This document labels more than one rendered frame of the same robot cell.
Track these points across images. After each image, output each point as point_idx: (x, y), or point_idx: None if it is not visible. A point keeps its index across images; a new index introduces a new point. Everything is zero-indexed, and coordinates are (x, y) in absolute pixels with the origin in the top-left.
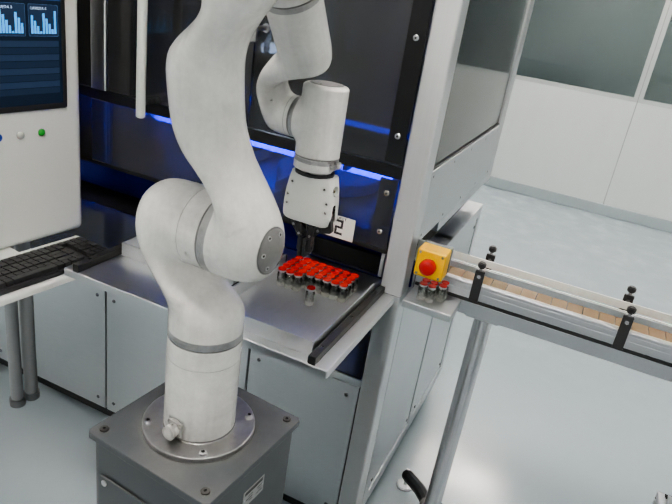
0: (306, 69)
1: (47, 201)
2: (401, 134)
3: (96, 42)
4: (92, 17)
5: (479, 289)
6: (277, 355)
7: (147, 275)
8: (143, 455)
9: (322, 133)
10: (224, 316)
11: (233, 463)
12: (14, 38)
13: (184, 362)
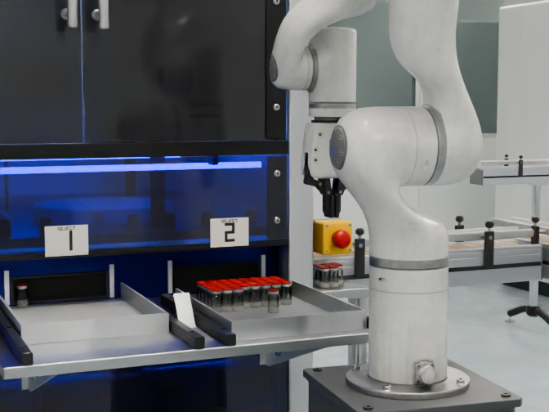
0: (373, 2)
1: None
2: (279, 104)
3: None
4: None
5: (363, 259)
6: (341, 340)
7: (96, 344)
8: (428, 404)
9: (352, 73)
10: (444, 226)
11: (479, 383)
12: None
13: (431, 284)
